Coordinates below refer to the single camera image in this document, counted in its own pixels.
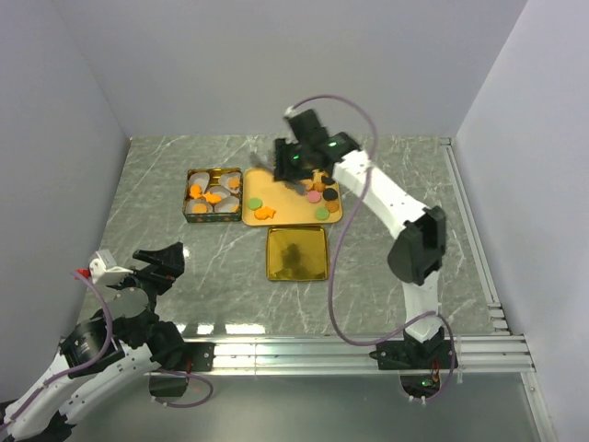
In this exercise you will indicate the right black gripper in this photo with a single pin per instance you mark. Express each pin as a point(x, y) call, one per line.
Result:
point(283, 168)

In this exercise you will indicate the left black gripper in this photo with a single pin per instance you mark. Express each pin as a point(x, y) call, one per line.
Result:
point(166, 265)

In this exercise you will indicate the metal tongs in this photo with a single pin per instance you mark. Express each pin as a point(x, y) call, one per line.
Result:
point(278, 173)

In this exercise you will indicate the orange flower cookie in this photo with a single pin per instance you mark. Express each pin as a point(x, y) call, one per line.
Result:
point(234, 184)

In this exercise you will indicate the brown round cookie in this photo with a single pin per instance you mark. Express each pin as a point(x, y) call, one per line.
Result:
point(200, 208)

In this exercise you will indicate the orange fish cookie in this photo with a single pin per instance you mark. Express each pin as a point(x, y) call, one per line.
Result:
point(195, 191)
point(264, 212)
point(212, 198)

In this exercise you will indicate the gold tin lid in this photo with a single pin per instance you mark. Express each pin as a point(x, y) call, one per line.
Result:
point(297, 254)

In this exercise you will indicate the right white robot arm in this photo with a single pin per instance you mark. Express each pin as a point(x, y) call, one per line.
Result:
point(418, 231)

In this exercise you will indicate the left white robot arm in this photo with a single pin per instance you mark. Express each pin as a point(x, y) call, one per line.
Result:
point(123, 340)

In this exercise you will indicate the pink round cookie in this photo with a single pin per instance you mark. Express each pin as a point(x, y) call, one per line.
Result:
point(314, 197)

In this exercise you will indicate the yellow serving tray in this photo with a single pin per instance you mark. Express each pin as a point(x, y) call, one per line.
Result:
point(291, 208)

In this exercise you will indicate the black round cookie lower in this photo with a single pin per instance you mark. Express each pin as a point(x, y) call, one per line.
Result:
point(330, 194)

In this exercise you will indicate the green round cookie left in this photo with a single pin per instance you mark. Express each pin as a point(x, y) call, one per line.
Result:
point(254, 203)

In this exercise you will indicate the green round cookie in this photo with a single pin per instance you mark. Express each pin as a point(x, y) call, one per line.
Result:
point(254, 203)
point(322, 213)

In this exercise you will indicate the green round cookie right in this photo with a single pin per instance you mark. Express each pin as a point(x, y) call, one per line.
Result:
point(322, 213)

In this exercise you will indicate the brown cookie right edge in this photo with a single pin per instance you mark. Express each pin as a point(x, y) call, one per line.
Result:
point(332, 207)

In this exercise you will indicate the green square cookie tin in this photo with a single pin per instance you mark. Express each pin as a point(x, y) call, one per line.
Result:
point(214, 181)

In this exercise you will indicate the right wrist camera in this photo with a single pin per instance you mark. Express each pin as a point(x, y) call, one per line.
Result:
point(290, 113)

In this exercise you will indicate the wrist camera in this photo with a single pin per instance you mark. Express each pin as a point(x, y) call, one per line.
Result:
point(102, 269)
point(290, 113)

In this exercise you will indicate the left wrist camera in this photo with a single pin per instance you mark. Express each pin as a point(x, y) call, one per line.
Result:
point(102, 269)

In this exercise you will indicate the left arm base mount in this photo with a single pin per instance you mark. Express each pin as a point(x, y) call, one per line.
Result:
point(197, 359)

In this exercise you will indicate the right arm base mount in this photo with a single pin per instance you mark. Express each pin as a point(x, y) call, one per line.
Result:
point(421, 366)

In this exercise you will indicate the aluminium rail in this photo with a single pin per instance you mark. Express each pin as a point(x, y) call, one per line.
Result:
point(319, 355)

